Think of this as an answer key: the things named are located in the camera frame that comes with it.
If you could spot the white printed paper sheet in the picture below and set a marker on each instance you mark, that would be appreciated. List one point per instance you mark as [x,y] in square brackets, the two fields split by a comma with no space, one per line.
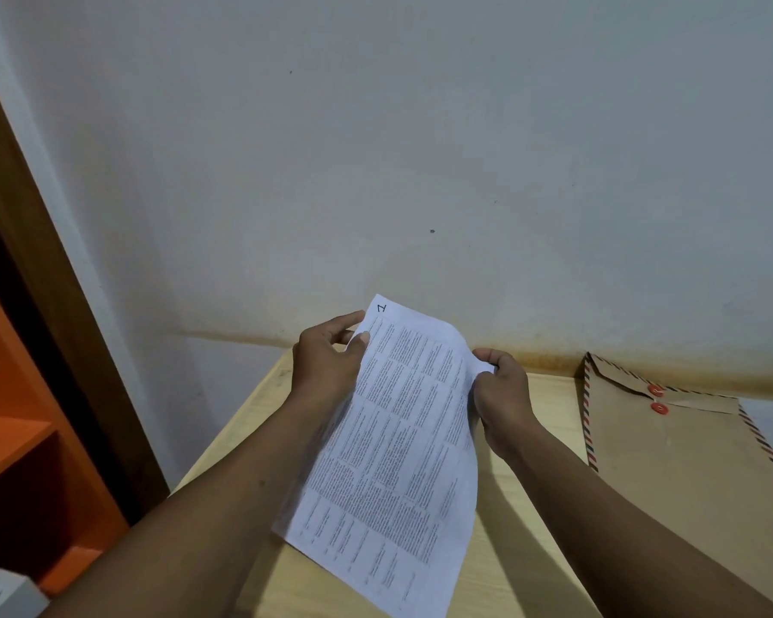
[386,456]

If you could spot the person's right thumb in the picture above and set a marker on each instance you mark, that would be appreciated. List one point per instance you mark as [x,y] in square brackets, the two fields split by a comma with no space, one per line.
[489,379]

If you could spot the white box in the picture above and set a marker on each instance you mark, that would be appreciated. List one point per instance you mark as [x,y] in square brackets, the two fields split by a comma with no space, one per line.
[3,595]

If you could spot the orange shelf unit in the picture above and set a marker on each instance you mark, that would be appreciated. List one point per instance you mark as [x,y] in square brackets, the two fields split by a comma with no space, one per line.
[19,444]

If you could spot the person's left thumb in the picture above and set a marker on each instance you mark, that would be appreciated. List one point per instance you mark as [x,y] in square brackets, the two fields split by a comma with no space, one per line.
[353,351]

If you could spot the person's left forearm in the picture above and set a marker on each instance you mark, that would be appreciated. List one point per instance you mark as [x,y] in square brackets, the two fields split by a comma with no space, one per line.
[193,508]

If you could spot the person's left hand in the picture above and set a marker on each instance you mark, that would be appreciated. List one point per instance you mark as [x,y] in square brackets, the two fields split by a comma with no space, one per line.
[322,373]

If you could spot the person's right forearm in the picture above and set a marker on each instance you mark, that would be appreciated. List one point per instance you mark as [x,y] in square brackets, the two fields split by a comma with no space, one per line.
[625,534]

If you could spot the person's right hand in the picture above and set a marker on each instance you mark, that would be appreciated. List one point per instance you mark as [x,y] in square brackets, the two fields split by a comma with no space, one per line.
[506,405]

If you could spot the brown wooden door frame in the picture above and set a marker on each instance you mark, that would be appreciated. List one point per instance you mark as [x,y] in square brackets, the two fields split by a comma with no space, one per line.
[51,302]

